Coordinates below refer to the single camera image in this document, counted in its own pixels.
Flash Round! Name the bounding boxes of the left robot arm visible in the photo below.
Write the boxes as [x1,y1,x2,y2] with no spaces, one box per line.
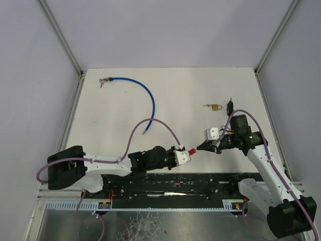
[47,145,185,193]

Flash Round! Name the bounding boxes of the small brass padlock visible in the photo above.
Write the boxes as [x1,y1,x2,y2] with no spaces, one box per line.
[211,104,223,111]

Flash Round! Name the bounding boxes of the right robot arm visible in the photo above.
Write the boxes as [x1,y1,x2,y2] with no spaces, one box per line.
[197,109,319,240]

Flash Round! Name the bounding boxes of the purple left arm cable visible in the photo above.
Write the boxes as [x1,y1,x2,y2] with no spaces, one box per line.
[36,118,184,184]

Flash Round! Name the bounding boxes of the black padlock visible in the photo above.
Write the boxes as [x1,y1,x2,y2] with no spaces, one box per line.
[226,99,234,116]

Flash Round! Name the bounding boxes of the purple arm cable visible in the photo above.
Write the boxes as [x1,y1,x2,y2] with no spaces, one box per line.
[36,118,184,184]
[217,109,317,241]

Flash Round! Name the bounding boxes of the red cable padlock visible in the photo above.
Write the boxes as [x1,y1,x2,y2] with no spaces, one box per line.
[189,149,197,155]

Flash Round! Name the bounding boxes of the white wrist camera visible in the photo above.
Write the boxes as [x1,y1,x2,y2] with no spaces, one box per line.
[204,127,220,141]
[173,145,191,166]

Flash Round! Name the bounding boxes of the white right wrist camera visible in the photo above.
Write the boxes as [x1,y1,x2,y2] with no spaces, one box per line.
[204,127,220,141]

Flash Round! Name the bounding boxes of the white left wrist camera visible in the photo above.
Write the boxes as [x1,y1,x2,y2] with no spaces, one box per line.
[173,145,191,166]

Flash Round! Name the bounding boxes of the aluminium frame post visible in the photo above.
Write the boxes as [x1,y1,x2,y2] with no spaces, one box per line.
[37,0,83,76]
[254,0,301,76]

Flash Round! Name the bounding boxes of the right aluminium frame post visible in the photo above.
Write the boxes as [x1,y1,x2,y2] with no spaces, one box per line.
[254,0,301,76]

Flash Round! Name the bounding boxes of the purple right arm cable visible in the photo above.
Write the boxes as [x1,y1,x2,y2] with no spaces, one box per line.
[217,109,317,241]

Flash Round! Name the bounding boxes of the blue cable lock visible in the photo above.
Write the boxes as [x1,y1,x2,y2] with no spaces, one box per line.
[101,77,155,135]

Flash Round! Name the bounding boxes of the left aluminium frame post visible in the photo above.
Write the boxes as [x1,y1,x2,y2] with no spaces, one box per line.
[37,0,83,76]

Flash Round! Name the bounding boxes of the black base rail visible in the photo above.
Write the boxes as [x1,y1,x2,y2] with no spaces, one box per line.
[85,173,243,200]

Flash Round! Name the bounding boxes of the keys of blue cable lock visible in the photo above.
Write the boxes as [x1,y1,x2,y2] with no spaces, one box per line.
[99,79,105,88]

